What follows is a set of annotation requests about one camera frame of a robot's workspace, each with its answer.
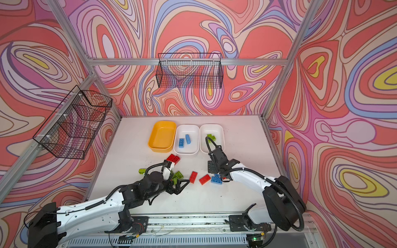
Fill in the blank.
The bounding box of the yellow plastic bin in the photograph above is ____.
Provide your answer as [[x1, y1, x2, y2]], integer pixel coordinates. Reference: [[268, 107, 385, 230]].
[[148, 121, 177, 153]]

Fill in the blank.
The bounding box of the back black wire basket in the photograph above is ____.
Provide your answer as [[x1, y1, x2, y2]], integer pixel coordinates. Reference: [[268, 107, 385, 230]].
[[156, 52, 224, 89]]

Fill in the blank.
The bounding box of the left black wire basket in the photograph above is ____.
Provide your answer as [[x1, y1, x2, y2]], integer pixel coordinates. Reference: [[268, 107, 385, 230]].
[[33, 86, 113, 160]]

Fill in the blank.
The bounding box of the white plastic bin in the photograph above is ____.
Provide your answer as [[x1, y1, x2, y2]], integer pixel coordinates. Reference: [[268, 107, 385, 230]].
[[200, 124, 225, 154], [173, 125, 200, 157]]

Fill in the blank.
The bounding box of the green lego cluster centre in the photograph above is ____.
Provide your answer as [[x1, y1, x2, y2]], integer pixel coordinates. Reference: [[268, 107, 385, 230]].
[[172, 171, 184, 185]]

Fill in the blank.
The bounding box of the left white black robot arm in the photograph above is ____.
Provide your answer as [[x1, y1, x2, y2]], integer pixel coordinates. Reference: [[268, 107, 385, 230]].
[[26, 160, 190, 248]]

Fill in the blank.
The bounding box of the black wire basket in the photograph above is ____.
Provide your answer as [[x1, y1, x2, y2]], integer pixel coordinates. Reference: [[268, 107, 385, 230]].
[[156, 52, 224, 89], [33, 86, 113, 160]]

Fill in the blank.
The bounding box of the right white plastic bin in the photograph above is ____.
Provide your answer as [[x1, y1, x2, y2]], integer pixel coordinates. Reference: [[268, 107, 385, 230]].
[[200, 124, 225, 154]]

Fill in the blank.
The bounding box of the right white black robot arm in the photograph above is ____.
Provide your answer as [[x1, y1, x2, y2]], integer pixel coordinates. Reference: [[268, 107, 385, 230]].
[[205, 136, 307, 231]]

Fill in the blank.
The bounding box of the red double lego near bins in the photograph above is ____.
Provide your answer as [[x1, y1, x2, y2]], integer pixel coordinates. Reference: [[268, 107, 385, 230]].
[[166, 154, 181, 164]]

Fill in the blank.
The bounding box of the blue lego cluster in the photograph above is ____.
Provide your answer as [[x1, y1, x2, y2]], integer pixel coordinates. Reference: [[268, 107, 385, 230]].
[[178, 138, 185, 148]]

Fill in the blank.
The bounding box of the blue lego pair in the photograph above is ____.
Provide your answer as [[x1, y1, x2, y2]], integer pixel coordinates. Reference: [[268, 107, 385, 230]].
[[185, 134, 191, 145]]

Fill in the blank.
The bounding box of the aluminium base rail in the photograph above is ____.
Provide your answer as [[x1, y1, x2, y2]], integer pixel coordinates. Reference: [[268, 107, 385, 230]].
[[61, 212, 314, 236]]

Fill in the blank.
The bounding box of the middle white plastic bin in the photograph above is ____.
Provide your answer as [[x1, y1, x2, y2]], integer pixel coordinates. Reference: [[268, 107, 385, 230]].
[[173, 125, 200, 157]]

